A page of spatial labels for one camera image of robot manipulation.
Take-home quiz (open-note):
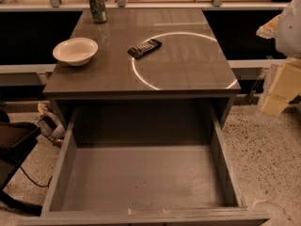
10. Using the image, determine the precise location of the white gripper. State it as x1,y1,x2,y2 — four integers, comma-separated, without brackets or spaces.
261,58,301,116

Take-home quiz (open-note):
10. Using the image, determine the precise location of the grey top drawer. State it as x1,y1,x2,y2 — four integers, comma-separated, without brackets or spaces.
18,100,269,226

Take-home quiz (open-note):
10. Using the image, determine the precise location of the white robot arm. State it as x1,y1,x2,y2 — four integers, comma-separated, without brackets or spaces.
256,0,301,116

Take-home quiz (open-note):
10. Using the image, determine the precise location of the grey drawer cabinet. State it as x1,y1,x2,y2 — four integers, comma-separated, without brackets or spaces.
44,8,240,135

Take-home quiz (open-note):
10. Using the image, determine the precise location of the black snack bar packet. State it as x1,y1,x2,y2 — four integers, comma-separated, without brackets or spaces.
127,39,162,59

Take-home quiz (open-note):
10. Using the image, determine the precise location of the green soda can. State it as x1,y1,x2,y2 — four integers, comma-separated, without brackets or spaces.
88,0,107,24

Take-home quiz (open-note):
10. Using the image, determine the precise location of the white ceramic bowl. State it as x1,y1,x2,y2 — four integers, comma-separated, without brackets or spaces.
53,38,98,67

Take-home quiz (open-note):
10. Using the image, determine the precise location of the white object under cabinet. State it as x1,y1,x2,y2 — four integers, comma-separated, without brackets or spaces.
36,103,65,148

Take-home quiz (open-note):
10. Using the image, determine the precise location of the white railing barrier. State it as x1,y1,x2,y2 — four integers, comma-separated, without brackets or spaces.
0,0,301,80

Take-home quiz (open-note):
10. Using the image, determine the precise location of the black chair base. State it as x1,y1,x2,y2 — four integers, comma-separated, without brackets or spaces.
0,110,41,216

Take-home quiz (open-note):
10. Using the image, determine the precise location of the black floor cable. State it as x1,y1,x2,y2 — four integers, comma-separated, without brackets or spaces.
19,165,53,188

